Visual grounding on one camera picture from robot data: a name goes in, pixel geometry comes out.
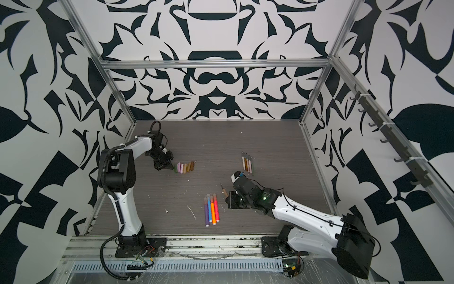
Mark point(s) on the black hook rail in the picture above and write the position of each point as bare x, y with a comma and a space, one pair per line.
394, 137

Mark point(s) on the white slotted cable duct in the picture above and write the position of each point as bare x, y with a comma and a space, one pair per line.
224, 265

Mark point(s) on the aluminium front rail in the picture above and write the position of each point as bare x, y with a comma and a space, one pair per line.
88, 247

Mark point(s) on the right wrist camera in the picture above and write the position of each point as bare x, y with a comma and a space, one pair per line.
236, 175

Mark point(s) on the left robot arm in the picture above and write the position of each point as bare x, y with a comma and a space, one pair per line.
117, 177

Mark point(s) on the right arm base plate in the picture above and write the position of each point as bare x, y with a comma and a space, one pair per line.
278, 247

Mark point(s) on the red marker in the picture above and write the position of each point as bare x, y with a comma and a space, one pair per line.
216, 208

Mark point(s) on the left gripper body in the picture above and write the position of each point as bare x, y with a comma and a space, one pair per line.
162, 160

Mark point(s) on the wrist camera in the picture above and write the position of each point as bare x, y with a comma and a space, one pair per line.
158, 140
236, 175

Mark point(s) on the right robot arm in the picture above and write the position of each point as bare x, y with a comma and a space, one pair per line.
344, 239

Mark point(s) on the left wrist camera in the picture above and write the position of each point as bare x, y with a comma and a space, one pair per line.
158, 140

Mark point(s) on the purple marker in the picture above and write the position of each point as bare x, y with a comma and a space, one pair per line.
206, 209

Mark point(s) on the orange marker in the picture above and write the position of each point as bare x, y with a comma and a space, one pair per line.
212, 209

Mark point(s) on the blue marker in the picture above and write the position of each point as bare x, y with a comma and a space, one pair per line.
209, 208

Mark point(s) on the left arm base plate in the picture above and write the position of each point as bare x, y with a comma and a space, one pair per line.
153, 247

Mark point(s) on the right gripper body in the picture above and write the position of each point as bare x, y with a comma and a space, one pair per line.
234, 201

